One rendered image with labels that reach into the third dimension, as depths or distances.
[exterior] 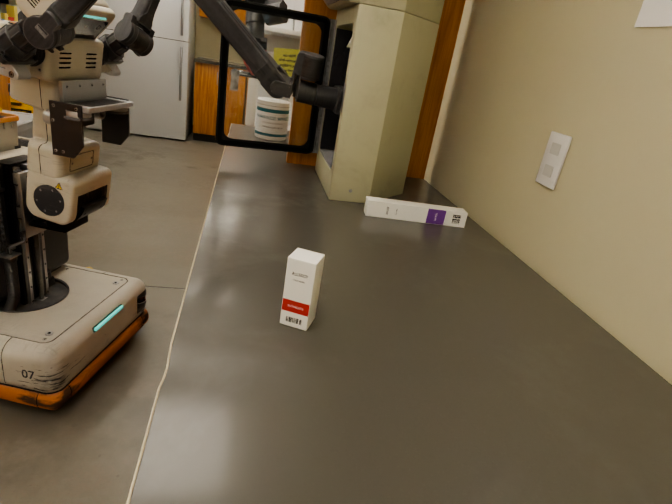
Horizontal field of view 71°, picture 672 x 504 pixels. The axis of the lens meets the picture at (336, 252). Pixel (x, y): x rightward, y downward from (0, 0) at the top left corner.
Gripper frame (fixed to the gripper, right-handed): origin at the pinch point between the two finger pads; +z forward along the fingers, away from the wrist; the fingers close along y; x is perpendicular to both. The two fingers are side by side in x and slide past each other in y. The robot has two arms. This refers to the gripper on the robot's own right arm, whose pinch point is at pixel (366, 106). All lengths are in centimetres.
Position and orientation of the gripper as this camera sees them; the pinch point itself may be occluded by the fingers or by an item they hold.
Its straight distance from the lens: 136.0
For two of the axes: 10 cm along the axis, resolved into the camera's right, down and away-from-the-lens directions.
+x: -2.3, 8.9, 3.9
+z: 9.6, 1.5, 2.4
